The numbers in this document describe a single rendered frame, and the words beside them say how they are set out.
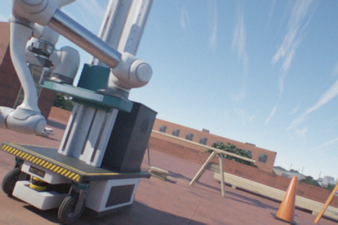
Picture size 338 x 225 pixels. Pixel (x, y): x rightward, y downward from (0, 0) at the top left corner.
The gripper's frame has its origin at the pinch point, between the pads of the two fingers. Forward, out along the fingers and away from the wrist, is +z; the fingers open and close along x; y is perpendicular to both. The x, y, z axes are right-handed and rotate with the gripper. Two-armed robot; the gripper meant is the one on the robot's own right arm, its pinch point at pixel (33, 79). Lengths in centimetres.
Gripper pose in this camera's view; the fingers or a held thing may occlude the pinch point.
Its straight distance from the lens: 173.7
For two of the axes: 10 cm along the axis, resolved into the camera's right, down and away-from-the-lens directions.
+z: -2.9, 9.5, -0.9
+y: 3.4, 1.9, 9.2
